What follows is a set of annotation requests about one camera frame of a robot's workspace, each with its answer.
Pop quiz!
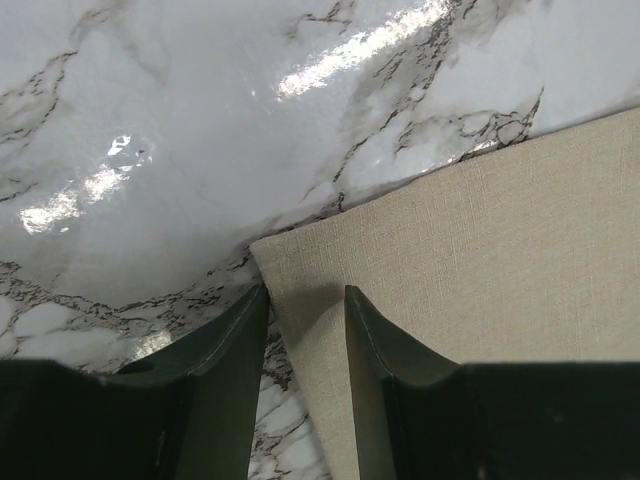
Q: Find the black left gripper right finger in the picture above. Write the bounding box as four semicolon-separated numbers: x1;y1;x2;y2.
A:
344;286;639;479

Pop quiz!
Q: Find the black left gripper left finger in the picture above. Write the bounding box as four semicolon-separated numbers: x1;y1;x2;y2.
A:
1;285;269;479

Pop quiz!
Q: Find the beige linen napkin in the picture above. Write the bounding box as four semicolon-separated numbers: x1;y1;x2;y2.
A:
251;110;639;479

